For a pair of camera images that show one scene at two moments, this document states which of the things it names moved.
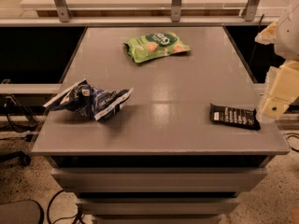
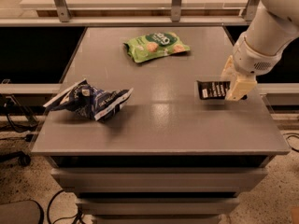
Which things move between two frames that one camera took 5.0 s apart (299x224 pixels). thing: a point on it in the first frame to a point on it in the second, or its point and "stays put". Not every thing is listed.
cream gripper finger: (267, 35) to (229, 70)
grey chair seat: (28, 211) stays put
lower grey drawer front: (157, 206) stays put
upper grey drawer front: (160, 180) stays put
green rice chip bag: (154, 46) stays put
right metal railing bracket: (249, 11) stays put
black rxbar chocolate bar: (234, 116) to (209, 90)
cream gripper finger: (284, 91) to (241, 85)
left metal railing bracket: (61, 3) stays put
